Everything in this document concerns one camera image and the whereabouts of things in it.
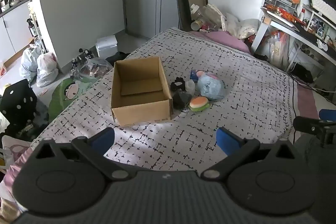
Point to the white black-patterned blanket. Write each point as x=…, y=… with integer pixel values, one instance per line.
x=236, y=119

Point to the white red plastic bag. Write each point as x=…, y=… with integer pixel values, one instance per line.
x=47, y=69

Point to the white stuffed plastic bag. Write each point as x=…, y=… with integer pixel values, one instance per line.
x=244, y=27

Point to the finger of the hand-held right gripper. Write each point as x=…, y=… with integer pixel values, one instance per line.
x=308, y=124
x=327, y=115

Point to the grey plastic bag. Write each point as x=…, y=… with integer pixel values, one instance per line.
x=28, y=64

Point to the brown cardboard box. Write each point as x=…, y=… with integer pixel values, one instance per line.
x=139, y=98

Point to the clear crumpled plastic bag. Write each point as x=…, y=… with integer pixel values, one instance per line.
x=213, y=15

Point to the white keyboard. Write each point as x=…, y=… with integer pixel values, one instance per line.
x=322, y=5

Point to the clear bag with brown contents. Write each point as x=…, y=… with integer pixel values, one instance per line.
x=94, y=67

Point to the burger plush toy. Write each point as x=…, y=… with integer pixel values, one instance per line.
x=199, y=103

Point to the black polka-dot bag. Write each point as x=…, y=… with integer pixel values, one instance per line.
x=17, y=106

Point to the white paper cup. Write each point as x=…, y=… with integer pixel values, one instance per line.
x=195, y=25

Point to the pink cartoon pillow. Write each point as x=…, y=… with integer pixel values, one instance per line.
x=15, y=150

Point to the blue tissue packet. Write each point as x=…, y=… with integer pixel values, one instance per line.
x=193, y=75

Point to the green cartoon mat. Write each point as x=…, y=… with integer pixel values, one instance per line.
x=68, y=94

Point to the black bag under desk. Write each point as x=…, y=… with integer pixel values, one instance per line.
x=303, y=73

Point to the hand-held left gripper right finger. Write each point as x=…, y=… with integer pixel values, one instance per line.
x=227, y=141

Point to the white bottle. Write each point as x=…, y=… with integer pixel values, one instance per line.
x=302, y=14

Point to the white kitchen cabinet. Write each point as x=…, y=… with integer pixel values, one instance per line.
x=14, y=32

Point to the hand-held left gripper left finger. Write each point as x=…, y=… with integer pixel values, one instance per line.
x=103, y=139

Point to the white desk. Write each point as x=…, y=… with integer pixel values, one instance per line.
x=283, y=26

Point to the black scrunchie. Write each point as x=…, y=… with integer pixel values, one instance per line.
x=177, y=84

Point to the black cloth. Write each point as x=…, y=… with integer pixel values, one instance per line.
x=181, y=100

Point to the white storage box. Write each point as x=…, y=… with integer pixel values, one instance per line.
x=107, y=46

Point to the clear plastic bottle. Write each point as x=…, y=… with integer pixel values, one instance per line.
x=196, y=12

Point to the blue fluffy plush toy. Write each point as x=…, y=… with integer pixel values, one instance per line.
x=211, y=87

